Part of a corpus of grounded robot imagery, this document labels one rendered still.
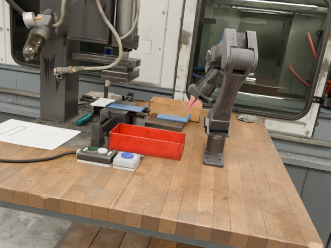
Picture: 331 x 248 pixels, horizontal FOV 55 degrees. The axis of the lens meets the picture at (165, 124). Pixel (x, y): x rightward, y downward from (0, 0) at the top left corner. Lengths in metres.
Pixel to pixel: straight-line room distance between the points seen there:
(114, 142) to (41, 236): 1.24
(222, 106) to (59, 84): 0.65
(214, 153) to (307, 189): 1.02
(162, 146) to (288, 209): 0.42
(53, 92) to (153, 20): 0.80
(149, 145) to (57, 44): 0.54
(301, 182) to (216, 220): 1.28
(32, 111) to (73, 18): 1.09
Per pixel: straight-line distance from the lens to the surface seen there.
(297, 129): 1.88
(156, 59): 1.90
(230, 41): 0.97
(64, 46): 1.31
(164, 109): 1.52
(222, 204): 0.86
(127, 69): 1.24
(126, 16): 1.24
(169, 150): 1.05
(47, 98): 1.37
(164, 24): 1.88
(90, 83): 2.03
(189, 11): 1.81
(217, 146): 1.11
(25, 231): 2.28
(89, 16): 1.26
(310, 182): 2.03
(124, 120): 1.23
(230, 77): 0.98
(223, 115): 1.08
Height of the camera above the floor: 1.32
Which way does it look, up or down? 17 degrees down
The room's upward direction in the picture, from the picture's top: 7 degrees clockwise
